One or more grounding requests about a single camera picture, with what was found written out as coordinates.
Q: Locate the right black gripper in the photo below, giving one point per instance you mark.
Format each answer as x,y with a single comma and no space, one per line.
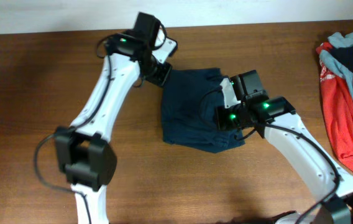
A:
222,121

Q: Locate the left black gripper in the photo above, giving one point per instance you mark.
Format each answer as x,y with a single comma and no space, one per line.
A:
161,77

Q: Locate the navy blue shorts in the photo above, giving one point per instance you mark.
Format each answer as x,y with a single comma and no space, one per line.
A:
188,111

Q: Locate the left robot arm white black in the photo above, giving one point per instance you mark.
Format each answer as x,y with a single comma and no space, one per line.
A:
83,149

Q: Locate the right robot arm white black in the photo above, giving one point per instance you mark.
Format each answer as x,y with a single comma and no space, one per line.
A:
247,105

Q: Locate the red garment with white print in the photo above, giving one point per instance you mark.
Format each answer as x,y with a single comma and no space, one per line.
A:
337,106

